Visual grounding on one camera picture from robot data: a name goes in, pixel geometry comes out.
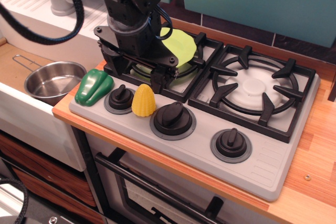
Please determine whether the stainless steel pot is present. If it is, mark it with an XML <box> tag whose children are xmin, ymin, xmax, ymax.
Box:
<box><xmin>13</xmin><ymin>55</ymin><xmax>87</xmax><ymax>106</ymax></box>

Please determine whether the white toy sink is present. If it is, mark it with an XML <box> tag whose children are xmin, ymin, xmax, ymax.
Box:
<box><xmin>1</xmin><ymin>0</ymin><xmax>107</xmax><ymax>172</ymax></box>

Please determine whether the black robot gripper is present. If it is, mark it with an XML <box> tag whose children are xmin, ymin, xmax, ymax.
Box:
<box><xmin>94</xmin><ymin>18</ymin><xmax>178</xmax><ymax>93</ymax></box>

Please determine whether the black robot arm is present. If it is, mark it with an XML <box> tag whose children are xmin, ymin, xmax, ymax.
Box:
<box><xmin>94</xmin><ymin>0</ymin><xmax>179</xmax><ymax>93</ymax></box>

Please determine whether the left black stove knob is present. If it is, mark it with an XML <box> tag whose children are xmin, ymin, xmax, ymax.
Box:
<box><xmin>104</xmin><ymin>84</ymin><xmax>135</xmax><ymax>115</ymax></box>

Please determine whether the black burner grate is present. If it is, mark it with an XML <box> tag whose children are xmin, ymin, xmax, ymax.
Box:
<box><xmin>113</xmin><ymin>32</ymin><xmax>224</xmax><ymax>103</ymax></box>
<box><xmin>188</xmin><ymin>45</ymin><xmax>320</xmax><ymax>143</ymax></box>

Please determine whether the black stove knob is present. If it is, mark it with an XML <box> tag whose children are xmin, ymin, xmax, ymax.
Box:
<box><xmin>150</xmin><ymin>102</ymin><xmax>196</xmax><ymax>141</ymax></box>
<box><xmin>210</xmin><ymin>128</ymin><xmax>252</xmax><ymax>164</ymax></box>
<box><xmin>104</xmin><ymin>84</ymin><xmax>135</xmax><ymax>115</ymax></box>

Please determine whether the right black burner grate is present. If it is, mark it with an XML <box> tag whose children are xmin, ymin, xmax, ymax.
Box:
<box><xmin>188</xmin><ymin>45</ymin><xmax>320</xmax><ymax>143</ymax></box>

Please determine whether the white right burner disc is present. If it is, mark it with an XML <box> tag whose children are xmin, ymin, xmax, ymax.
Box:
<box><xmin>225</xmin><ymin>67</ymin><xmax>282</xmax><ymax>110</ymax></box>

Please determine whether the teal cabinet box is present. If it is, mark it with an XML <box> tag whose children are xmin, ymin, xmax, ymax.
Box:
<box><xmin>184</xmin><ymin>0</ymin><xmax>335</xmax><ymax>47</ymax></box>

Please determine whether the light green plastic plate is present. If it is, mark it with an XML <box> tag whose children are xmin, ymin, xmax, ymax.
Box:
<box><xmin>159</xmin><ymin>28</ymin><xmax>197</xmax><ymax>68</ymax></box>

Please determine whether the black oven door handle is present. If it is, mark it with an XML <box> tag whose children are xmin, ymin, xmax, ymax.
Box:
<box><xmin>94</xmin><ymin>148</ymin><xmax>224</xmax><ymax>223</ymax></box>

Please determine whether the grey toy stove top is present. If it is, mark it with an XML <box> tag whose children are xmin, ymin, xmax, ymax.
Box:
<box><xmin>69</xmin><ymin>77</ymin><xmax>304</xmax><ymax>201</ymax></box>

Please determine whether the middle black stove knob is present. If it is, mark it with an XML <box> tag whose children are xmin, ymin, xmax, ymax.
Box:
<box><xmin>150</xmin><ymin>102</ymin><xmax>196</xmax><ymax>141</ymax></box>

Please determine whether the left black burner grate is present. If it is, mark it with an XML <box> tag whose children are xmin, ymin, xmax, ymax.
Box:
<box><xmin>113</xmin><ymin>32</ymin><xmax>224</xmax><ymax>103</ymax></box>

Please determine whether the yellow toy corn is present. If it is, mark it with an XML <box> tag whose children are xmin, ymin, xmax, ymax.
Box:
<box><xmin>131</xmin><ymin>84</ymin><xmax>156</xmax><ymax>117</ymax></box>

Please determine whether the wooden drawer front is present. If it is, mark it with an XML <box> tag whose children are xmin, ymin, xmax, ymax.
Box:
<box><xmin>1</xmin><ymin>131</ymin><xmax>104</xmax><ymax>223</ymax></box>

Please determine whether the black braided cable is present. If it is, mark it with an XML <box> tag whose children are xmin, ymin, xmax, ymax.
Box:
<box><xmin>0</xmin><ymin>0</ymin><xmax>85</xmax><ymax>46</ymax></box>

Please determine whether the green toy bell pepper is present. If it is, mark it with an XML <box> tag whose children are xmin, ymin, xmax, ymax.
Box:
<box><xmin>75</xmin><ymin>69</ymin><xmax>114</xmax><ymax>106</ymax></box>

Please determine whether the right black stove knob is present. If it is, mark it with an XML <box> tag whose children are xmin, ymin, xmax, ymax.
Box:
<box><xmin>210</xmin><ymin>128</ymin><xmax>252</xmax><ymax>164</ymax></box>

